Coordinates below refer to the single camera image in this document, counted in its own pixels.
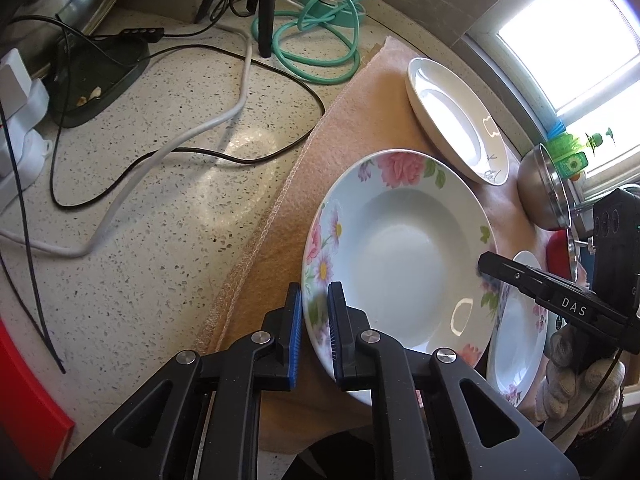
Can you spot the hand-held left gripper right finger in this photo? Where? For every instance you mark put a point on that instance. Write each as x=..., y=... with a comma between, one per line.
x=334, y=340

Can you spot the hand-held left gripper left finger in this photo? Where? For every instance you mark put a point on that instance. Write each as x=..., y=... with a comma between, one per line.
x=295, y=335

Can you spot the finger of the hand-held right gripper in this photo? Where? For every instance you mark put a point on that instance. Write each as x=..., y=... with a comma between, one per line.
x=550, y=292

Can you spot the red bowl with steel inside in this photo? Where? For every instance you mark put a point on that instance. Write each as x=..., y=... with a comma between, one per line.
x=557, y=257

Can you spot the small floral plate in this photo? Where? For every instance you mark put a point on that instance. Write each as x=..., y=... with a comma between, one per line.
x=520, y=340

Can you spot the stainless steel bowl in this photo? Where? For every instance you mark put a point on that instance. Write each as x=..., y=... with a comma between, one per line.
x=537, y=190

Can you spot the large floral plate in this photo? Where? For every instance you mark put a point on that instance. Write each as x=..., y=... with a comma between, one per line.
x=400, y=260

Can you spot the white plate with leaf print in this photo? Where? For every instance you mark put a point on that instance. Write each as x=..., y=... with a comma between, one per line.
x=450, y=110

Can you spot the person's right hand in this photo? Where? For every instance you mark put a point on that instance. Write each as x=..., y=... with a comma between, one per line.
x=565, y=385

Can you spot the green dish soap bottle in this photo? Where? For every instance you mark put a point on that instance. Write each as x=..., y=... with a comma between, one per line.
x=567, y=152

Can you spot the pink towel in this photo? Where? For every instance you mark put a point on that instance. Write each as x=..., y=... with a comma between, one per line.
x=360, y=120

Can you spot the window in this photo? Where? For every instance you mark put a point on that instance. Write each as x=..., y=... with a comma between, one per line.
x=550, y=20

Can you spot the red flat object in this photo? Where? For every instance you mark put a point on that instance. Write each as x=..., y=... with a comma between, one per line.
x=25, y=410

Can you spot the black tray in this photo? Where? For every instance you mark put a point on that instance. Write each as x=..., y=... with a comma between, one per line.
x=100, y=80

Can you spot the white power plugs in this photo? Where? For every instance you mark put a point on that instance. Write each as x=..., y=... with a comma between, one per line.
x=27, y=155

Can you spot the green power strip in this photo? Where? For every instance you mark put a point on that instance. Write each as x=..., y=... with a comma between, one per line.
x=347, y=16

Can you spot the black tripod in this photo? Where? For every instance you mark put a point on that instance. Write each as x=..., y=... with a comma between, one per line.
x=265, y=10

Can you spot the white power adapter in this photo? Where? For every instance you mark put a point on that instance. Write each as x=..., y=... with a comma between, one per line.
x=14, y=85

